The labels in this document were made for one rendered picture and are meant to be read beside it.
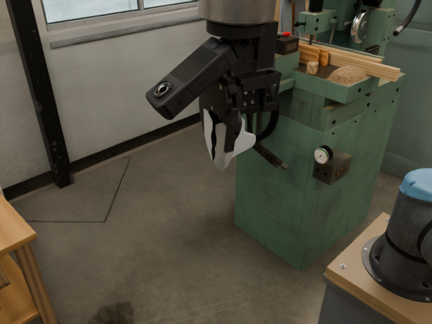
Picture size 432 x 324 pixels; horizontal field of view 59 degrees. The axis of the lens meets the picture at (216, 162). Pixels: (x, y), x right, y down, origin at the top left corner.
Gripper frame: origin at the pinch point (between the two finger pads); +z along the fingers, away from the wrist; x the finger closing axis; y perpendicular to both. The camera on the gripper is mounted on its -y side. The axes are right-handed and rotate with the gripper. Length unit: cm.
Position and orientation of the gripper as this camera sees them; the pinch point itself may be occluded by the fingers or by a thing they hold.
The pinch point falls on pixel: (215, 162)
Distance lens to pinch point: 55.4
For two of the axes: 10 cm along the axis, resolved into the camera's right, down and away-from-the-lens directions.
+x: -4.9, -4.9, 7.2
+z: -0.3, 8.3, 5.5
